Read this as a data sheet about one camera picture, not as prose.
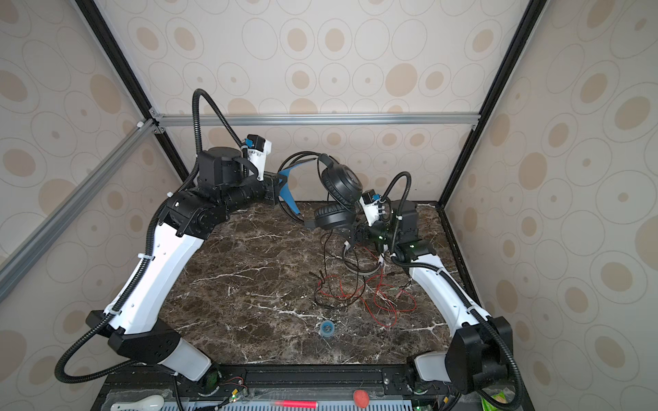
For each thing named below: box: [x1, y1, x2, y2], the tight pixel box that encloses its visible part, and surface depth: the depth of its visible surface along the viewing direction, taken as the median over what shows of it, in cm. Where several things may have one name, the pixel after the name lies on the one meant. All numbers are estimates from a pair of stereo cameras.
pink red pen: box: [270, 399, 318, 410], surface depth 72 cm
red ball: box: [352, 389, 371, 409], surface depth 70 cm
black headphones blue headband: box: [276, 150, 364, 231], surface depth 55 cm
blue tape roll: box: [320, 320, 335, 339], surface depth 85 cm
